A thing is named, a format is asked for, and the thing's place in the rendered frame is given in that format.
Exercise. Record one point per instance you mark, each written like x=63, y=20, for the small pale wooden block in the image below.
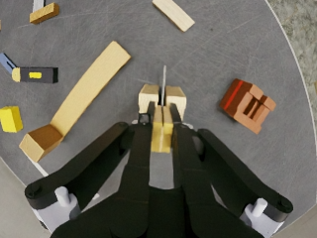
x=178, y=17

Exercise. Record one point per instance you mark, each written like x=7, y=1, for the tan wooden block with slot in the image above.
x=172, y=94

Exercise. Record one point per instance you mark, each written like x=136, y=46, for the yellow square block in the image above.
x=11, y=119

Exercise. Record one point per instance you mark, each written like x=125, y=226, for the try square with wooden stock and grey blade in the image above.
x=41, y=13

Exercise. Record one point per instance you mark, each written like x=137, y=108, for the orange wooden slotted block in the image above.
x=239, y=96

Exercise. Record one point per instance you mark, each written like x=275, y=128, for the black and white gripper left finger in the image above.
x=62, y=195

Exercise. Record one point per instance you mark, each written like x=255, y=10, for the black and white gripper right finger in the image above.
x=242, y=192

